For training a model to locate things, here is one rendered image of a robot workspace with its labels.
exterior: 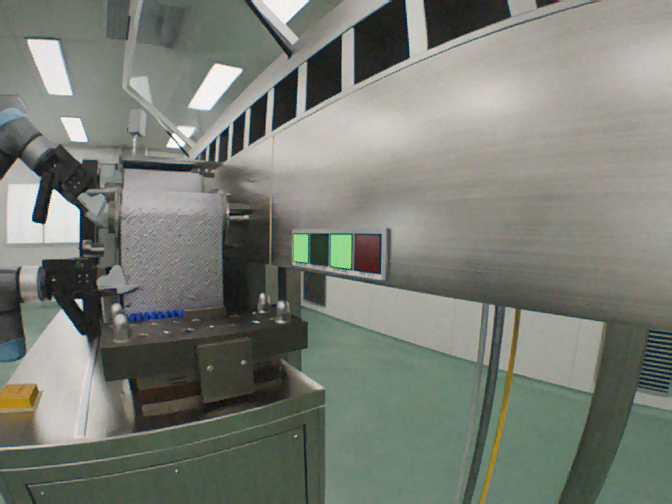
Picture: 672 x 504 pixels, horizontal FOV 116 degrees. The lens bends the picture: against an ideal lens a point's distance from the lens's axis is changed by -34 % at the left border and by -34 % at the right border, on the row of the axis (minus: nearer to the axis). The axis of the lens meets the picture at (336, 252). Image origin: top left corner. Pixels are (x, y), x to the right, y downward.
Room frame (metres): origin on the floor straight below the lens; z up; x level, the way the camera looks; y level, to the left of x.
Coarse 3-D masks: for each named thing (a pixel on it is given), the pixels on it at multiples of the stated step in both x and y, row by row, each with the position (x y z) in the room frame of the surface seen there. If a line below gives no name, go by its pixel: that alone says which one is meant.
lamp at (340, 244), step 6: (336, 240) 0.50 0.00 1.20; (342, 240) 0.48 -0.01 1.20; (348, 240) 0.47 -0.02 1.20; (336, 246) 0.50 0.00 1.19; (342, 246) 0.48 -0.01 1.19; (348, 246) 0.47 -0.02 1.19; (336, 252) 0.50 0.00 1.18; (342, 252) 0.48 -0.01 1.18; (348, 252) 0.47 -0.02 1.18; (336, 258) 0.50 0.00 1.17; (342, 258) 0.48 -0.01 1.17; (348, 258) 0.47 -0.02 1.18; (336, 264) 0.50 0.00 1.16; (342, 264) 0.48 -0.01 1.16; (348, 264) 0.47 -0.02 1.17
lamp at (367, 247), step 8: (360, 240) 0.45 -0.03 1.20; (368, 240) 0.44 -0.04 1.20; (376, 240) 0.43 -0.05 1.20; (360, 248) 0.45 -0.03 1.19; (368, 248) 0.44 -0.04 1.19; (376, 248) 0.43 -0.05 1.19; (360, 256) 0.45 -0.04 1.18; (368, 256) 0.44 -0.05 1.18; (376, 256) 0.43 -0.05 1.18; (360, 264) 0.45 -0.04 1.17; (368, 264) 0.44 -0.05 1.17; (376, 264) 0.42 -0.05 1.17
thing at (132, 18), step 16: (240, 0) 0.61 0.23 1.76; (256, 0) 0.61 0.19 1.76; (128, 16) 0.80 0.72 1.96; (256, 16) 0.64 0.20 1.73; (272, 16) 0.64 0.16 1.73; (128, 32) 0.89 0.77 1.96; (272, 32) 0.63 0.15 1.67; (288, 32) 0.67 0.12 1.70; (128, 48) 0.98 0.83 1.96; (288, 48) 0.65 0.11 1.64; (128, 64) 1.09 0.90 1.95; (128, 80) 1.24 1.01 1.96
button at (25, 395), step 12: (12, 384) 0.37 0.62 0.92; (24, 384) 0.39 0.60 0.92; (36, 384) 0.40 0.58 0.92; (0, 396) 0.33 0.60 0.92; (12, 396) 0.34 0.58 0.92; (24, 396) 0.35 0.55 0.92; (36, 396) 0.39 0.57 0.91; (0, 408) 0.32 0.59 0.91; (12, 408) 0.33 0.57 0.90; (24, 408) 0.34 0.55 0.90
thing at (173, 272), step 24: (144, 240) 0.61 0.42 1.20; (168, 240) 0.65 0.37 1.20; (192, 240) 0.68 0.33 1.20; (216, 240) 0.72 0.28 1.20; (144, 264) 0.61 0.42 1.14; (168, 264) 0.65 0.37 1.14; (192, 264) 0.68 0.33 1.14; (216, 264) 0.72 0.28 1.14; (144, 288) 0.61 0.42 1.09; (168, 288) 0.65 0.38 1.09; (192, 288) 0.68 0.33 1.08; (216, 288) 0.72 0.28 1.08; (144, 312) 0.61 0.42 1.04
